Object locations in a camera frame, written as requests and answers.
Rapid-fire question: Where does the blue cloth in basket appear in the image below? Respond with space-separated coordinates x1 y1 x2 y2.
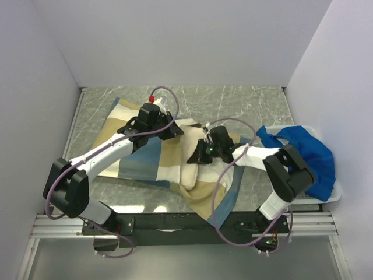
256 125 336 202

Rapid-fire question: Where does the aluminium rail frame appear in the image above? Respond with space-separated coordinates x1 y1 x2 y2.
30 212 338 239

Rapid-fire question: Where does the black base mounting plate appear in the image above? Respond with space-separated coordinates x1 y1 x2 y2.
81 211 291 249

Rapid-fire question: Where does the purple cable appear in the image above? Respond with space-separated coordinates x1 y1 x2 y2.
205 118 294 257
43 86 180 259

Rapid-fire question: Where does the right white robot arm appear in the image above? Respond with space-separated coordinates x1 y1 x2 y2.
187 126 315 233

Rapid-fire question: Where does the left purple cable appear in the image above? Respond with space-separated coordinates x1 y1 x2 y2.
43 86 180 259

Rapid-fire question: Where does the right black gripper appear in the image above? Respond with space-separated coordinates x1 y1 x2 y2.
188 139 223 166

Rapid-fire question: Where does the blue beige patchwork pillowcase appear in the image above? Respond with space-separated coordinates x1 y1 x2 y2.
92 97 253 228

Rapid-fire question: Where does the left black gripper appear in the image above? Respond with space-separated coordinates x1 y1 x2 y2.
147 111 184 141

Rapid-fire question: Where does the cream white pillow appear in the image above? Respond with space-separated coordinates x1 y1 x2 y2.
176 118 214 193

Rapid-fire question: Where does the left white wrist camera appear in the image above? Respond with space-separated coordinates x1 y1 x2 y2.
148 95 168 114

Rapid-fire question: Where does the white plastic basket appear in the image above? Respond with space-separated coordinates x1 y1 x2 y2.
262 124 342 205

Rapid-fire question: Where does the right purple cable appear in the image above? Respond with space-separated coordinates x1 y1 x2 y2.
205 118 294 257

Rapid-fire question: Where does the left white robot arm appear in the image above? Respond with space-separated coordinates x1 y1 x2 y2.
43 103 184 235

